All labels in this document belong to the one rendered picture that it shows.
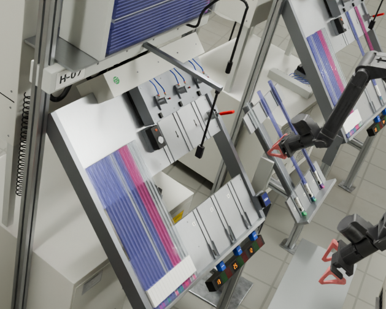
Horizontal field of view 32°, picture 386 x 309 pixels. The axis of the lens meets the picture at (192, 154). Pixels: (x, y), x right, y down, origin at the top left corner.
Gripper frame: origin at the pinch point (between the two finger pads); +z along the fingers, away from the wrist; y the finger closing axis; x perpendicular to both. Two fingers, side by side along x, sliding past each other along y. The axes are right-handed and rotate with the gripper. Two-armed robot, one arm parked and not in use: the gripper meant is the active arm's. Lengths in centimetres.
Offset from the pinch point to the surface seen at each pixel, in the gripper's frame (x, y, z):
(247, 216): 15.4, 20.5, 10.0
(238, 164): -2.7, 12.1, 8.4
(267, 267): 72, -39, 59
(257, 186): 15.9, -8.0, 19.4
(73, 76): -62, 71, 3
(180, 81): -41.8, 25.6, 4.4
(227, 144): -10.8, 11.3, 9.4
